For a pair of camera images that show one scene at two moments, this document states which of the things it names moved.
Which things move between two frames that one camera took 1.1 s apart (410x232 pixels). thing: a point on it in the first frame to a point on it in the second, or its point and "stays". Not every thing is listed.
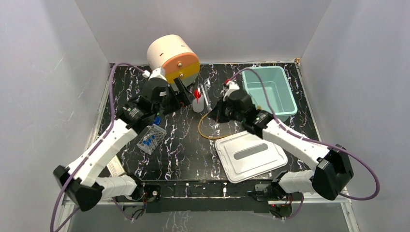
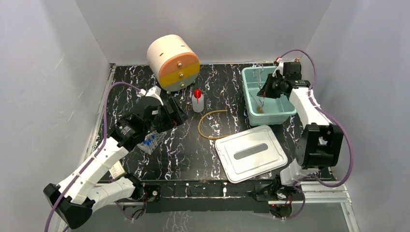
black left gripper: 176,95 to 167,114
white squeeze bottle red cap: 198,102 stays
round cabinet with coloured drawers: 177,57 stays
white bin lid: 243,155 stays
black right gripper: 218,112 to 266,92
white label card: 115,167 stays
